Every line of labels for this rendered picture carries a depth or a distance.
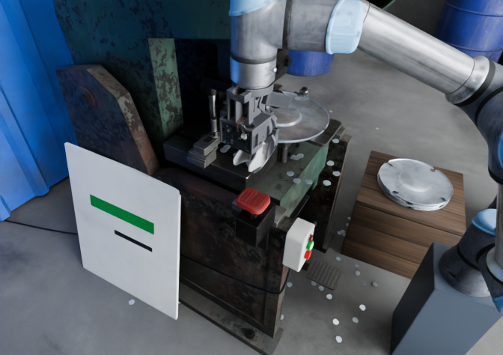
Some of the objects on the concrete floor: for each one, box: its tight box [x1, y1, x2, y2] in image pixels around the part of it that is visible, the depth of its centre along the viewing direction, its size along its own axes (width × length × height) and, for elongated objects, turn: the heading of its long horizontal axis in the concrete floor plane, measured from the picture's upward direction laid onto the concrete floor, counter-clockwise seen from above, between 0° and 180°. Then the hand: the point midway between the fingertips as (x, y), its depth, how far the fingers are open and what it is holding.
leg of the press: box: [55, 64, 296, 355], centre depth 116 cm, size 92×12×90 cm, turn 57°
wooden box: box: [341, 151, 466, 279], centre depth 155 cm, size 40×38×35 cm
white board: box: [64, 142, 181, 320], centre depth 128 cm, size 14×50×59 cm, turn 61°
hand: (255, 165), depth 72 cm, fingers closed
